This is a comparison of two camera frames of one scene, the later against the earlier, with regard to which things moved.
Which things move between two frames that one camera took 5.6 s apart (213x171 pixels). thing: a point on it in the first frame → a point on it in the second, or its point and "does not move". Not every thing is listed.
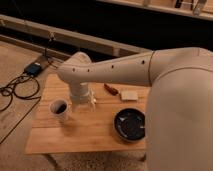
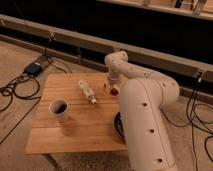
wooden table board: x=87 y=128 does not move
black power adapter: x=33 y=69 does not move
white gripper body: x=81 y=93 → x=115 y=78
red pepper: x=111 y=90 does not move
